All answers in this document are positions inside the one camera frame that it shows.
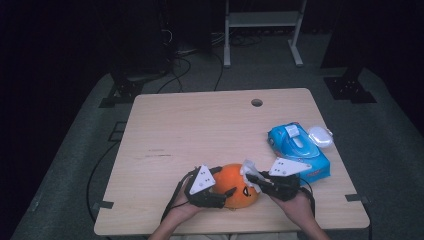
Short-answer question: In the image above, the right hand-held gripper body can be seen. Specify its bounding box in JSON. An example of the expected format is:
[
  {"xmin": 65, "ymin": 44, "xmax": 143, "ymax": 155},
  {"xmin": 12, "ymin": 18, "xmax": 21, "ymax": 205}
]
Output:
[{"xmin": 259, "ymin": 157, "xmax": 313, "ymax": 202}]

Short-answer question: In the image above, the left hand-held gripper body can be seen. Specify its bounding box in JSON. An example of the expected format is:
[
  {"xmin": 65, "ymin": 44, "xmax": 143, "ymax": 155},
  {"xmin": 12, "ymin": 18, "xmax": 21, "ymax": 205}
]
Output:
[{"xmin": 184, "ymin": 164, "xmax": 229, "ymax": 210}]

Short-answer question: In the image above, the orange plush toy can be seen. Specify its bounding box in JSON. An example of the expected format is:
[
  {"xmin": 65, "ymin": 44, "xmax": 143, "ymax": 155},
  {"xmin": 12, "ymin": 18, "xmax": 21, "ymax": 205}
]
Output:
[{"xmin": 211, "ymin": 163, "xmax": 260, "ymax": 210}]

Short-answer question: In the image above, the white wet wipe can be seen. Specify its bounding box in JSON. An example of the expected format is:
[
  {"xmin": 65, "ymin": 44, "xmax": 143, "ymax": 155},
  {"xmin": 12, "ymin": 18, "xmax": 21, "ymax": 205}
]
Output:
[{"xmin": 239, "ymin": 159, "xmax": 265, "ymax": 194}]

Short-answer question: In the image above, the blue wet wipes pack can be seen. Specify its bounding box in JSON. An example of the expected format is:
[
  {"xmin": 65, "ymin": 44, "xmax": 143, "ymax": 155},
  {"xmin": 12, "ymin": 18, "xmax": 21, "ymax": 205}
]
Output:
[{"xmin": 267, "ymin": 121, "xmax": 334, "ymax": 185}]

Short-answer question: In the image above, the person's right hand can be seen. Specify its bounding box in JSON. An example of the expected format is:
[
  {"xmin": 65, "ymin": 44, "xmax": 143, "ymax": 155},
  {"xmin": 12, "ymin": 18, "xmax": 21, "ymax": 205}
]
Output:
[{"xmin": 269, "ymin": 191, "xmax": 316, "ymax": 228}]

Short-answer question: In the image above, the person's left hand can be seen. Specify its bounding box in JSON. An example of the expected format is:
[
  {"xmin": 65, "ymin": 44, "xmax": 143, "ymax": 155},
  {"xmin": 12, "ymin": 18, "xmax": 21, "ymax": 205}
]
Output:
[{"xmin": 168, "ymin": 190, "xmax": 210, "ymax": 220}]

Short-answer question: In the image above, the grey tape strip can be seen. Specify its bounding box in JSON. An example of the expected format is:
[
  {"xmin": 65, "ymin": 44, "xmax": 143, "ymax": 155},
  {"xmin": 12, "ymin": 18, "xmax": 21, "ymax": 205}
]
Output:
[
  {"xmin": 91, "ymin": 199, "xmax": 115, "ymax": 211},
  {"xmin": 344, "ymin": 193, "xmax": 371, "ymax": 204}
]

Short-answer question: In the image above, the black metal floor stand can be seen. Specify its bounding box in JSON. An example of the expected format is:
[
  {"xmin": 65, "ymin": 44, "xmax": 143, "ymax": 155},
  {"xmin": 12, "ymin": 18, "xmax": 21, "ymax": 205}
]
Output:
[
  {"xmin": 98, "ymin": 71, "xmax": 145, "ymax": 109},
  {"xmin": 323, "ymin": 66, "xmax": 378, "ymax": 104}
]

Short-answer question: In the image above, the white metal stand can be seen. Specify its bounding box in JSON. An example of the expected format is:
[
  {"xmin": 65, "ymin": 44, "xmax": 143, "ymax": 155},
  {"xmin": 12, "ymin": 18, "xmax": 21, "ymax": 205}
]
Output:
[{"xmin": 223, "ymin": 0, "xmax": 308, "ymax": 69}]

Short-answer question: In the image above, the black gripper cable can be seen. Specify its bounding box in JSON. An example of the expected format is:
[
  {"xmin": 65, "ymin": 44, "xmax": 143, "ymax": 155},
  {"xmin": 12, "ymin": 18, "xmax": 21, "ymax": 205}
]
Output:
[
  {"xmin": 160, "ymin": 167, "xmax": 198, "ymax": 224},
  {"xmin": 299, "ymin": 178, "xmax": 317, "ymax": 218}
]

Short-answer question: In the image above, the black floor cable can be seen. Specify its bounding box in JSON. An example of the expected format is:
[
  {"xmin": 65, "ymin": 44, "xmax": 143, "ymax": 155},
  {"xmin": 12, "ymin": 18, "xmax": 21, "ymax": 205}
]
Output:
[
  {"xmin": 156, "ymin": 55, "xmax": 193, "ymax": 94},
  {"xmin": 213, "ymin": 51, "xmax": 225, "ymax": 92},
  {"xmin": 86, "ymin": 140, "xmax": 122, "ymax": 224}
]

